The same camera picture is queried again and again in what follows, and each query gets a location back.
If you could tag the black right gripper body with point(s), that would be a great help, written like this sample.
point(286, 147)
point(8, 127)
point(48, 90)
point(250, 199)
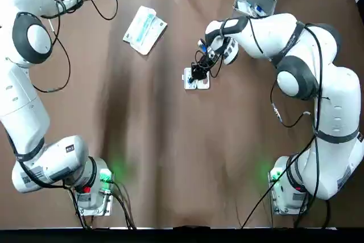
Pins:
point(204, 62)

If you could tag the small white medicine box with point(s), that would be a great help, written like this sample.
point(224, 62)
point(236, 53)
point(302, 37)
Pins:
point(189, 85)

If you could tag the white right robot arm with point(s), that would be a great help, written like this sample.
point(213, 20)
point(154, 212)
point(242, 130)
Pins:
point(335, 98)

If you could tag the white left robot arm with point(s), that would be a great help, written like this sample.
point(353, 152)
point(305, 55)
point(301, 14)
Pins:
point(22, 112)

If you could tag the blue white medicine packet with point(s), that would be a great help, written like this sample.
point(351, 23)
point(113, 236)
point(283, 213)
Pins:
point(244, 5)

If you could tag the blue white mask packet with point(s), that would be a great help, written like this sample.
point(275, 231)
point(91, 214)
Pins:
point(155, 36)
point(139, 26)

